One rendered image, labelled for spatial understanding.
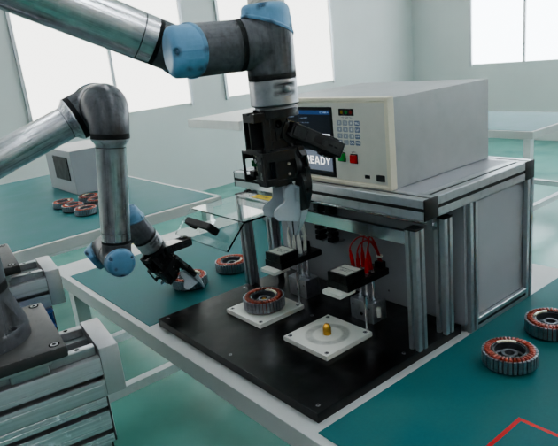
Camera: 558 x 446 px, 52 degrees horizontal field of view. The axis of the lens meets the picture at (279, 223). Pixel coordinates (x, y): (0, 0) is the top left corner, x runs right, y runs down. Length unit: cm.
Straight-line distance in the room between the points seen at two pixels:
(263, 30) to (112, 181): 74
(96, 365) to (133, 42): 53
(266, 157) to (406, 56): 823
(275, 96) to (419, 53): 825
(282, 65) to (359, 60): 741
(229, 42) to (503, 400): 83
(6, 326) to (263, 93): 54
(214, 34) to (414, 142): 64
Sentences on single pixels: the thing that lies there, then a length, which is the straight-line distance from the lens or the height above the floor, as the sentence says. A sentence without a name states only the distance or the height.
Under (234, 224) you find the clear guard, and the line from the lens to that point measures 137.
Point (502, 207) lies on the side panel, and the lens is 150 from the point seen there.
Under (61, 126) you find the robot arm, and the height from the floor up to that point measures 131.
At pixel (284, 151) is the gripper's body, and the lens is 89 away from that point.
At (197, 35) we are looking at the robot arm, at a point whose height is 147.
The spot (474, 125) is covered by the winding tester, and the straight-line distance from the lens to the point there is 154.
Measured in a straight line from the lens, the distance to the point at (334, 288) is 139.
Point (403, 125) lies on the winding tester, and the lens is 131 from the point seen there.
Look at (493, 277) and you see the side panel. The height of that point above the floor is 85.
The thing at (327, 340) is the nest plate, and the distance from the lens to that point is 138.
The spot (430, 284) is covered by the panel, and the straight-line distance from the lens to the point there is 147.
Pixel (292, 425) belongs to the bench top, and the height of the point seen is 75.
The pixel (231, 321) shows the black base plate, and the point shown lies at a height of 77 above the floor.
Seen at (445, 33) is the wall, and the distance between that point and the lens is 883.
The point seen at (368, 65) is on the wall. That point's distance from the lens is 841.
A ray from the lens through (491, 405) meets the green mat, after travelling 122.
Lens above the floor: 143
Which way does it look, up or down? 16 degrees down
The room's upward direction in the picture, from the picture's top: 6 degrees counter-clockwise
